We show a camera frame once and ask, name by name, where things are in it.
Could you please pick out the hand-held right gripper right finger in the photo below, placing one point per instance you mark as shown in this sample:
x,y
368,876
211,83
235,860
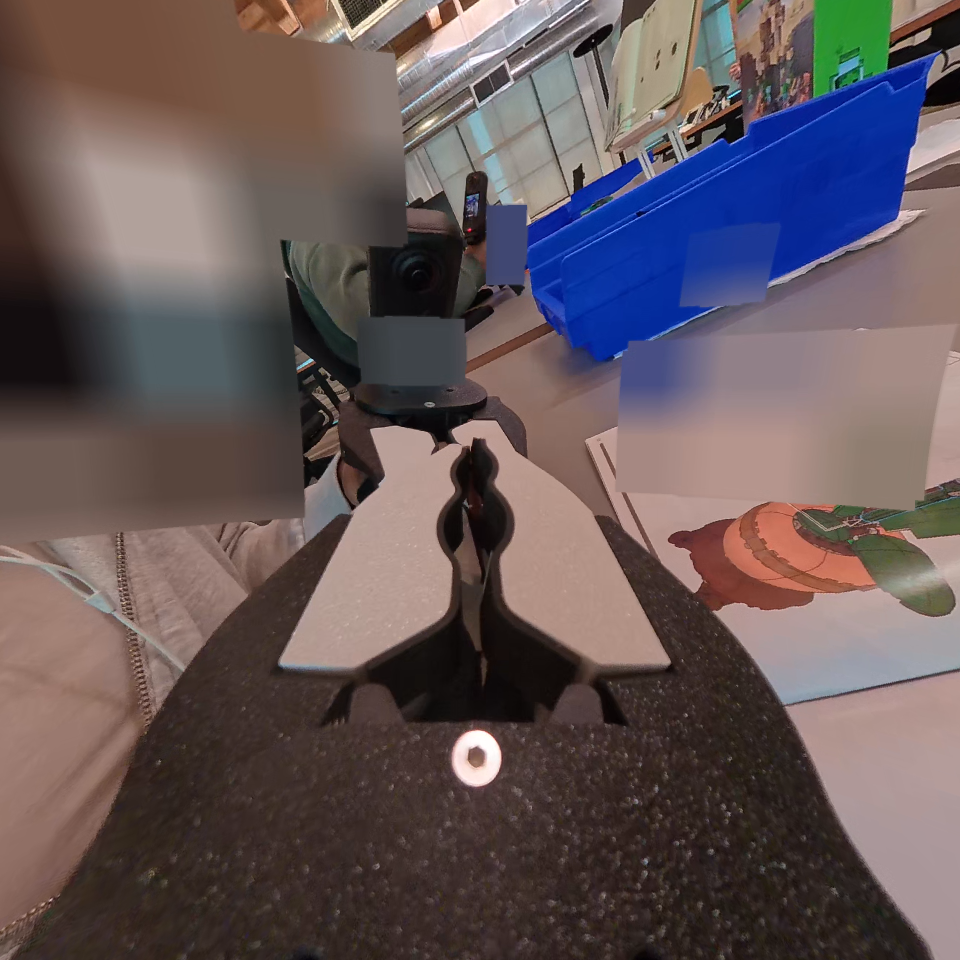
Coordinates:
x,y
570,585

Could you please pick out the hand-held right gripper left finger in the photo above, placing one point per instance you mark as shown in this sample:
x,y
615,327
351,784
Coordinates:
x,y
375,570

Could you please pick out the brown toy rod piece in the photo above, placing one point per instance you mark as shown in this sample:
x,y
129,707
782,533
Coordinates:
x,y
475,491

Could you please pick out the black office chair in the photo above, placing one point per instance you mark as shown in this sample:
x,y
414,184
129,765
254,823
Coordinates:
x,y
319,409

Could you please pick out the toy building instruction booklet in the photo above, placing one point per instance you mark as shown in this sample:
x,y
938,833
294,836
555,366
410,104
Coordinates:
x,y
825,637

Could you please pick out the black round stand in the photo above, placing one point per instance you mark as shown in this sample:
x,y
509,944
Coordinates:
x,y
594,37

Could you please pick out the beige moulded chair shell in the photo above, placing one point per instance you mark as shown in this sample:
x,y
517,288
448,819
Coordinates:
x,y
652,75

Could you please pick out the large blue plastic bin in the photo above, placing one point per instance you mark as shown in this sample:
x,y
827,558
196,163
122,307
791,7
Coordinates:
x,y
825,187

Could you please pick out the green printed toy box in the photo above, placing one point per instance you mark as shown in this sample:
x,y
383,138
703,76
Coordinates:
x,y
810,52

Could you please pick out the white paper sheet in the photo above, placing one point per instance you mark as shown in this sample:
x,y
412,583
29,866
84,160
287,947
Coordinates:
x,y
885,229

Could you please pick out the black action camera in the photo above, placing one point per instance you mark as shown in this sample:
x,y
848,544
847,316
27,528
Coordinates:
x,y
475,206

